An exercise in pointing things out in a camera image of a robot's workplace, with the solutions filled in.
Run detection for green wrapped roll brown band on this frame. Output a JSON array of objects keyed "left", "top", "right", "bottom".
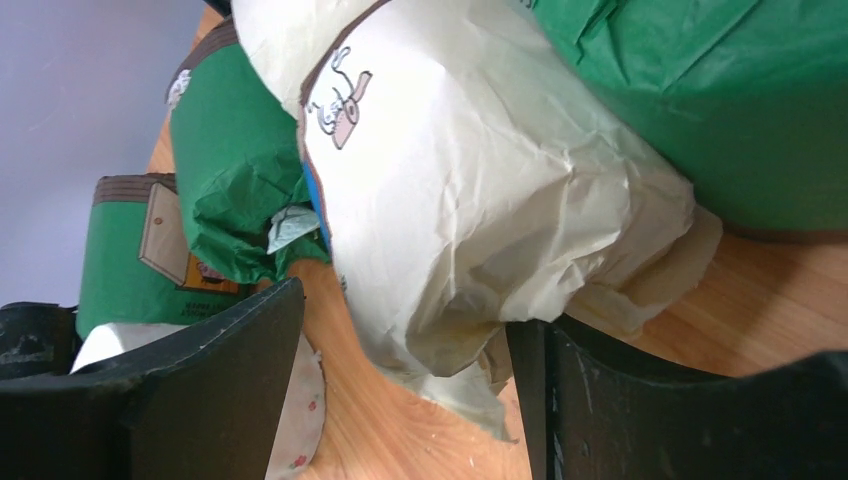
[{"left": 165, "top": 18, "right": 330, "bottom": 284}]

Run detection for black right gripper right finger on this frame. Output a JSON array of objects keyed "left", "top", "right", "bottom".
[{"left": 505, "top": 316, "right": 847, "bottom": 479}]

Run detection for white paper towel roll front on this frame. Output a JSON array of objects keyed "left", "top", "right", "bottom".
[{"left": 70, "top": 318, "right": 326, "bottom": 479}]

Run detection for cream roll brown band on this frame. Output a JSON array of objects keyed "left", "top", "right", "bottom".
[{"left": 232, "top": 1, "right": 722, "bottom": 441}]

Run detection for green wrapped roll front left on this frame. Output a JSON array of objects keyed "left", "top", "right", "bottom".
[{"left": 76, "top": 173, "right": 250, "bottom": 338}]

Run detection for plain green wrapped roll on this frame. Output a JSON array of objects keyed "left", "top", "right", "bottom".
[{"left": 532, "top": 0, "right": 847, "bottom": 243}]

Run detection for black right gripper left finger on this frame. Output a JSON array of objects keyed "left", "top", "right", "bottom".
[{"left": 1, "top": 278, "right": 305, "bottom": 479}]

